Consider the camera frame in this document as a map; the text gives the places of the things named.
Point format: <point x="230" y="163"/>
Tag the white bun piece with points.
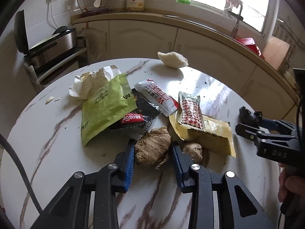
<point x="172" y="59"/>

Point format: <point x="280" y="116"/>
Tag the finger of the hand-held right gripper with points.
<point x="247" y="132"/>
<point x="270" y="124"/>

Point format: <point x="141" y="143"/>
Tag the cream kitchen cabinet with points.
<point x="143" y="38"/>

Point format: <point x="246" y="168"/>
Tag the wooden cutting board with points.
<point x="276" y="52"/>

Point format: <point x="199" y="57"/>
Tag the brown paper ball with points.
<point x="194" y="150"/>

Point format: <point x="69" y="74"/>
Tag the crumpled lined paper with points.
<point x="88" y="83"/>

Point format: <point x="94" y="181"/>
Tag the green snack packet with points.
<point x="102" y="107"/>

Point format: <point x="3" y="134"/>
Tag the large ginger root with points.
<point x="152" y="148"/>

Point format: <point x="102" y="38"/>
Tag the red plastic basin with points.
<point x="247" y="43"/>

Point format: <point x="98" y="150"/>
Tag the white red sachet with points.
<point x="154" y="93"/>

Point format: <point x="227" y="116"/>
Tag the steel electric griddle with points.
<point x="54" y="45"/>

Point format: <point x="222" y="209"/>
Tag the red white checkered packet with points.
<point x="190" y="111"/>

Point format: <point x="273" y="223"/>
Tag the garlic clove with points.
<point x="49" y="99"/>

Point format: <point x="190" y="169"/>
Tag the steel faucet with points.
<point x="238" y="16"/>

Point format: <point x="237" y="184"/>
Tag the person's right hand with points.
<point x="292" y="183"/>

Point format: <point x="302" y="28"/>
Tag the black foil packet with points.
<point x="143" y="107"/>

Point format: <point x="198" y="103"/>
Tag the red black small packet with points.
<point x="131" y="119"/>

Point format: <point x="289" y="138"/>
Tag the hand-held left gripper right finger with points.
<point x="177" y="162"/>

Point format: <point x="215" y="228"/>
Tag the yellow snack packet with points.
<point x="214" y="136"/>

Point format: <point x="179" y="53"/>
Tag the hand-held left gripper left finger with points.
<point x="129" y="162"/>

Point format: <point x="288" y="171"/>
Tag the black lump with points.
<point x="247" y="115"/>

